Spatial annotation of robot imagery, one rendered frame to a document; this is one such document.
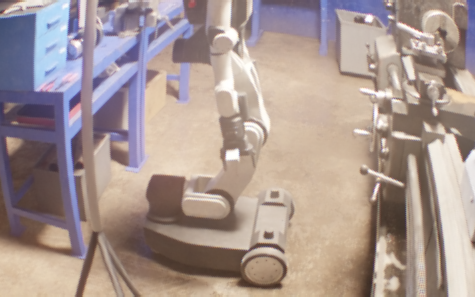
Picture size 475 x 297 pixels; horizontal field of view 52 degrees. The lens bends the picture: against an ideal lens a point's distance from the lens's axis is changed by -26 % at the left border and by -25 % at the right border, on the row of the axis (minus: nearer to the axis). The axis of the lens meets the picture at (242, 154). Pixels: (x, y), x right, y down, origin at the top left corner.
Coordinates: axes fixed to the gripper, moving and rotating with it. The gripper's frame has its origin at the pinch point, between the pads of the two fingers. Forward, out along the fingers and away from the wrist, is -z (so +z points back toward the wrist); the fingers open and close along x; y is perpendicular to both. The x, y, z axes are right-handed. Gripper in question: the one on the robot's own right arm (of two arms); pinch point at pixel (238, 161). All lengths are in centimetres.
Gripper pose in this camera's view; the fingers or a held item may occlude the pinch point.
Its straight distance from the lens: 241.0
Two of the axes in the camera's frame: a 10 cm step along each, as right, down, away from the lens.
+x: 9.8, -1.0, -1.6
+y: 1.1, -4.3, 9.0
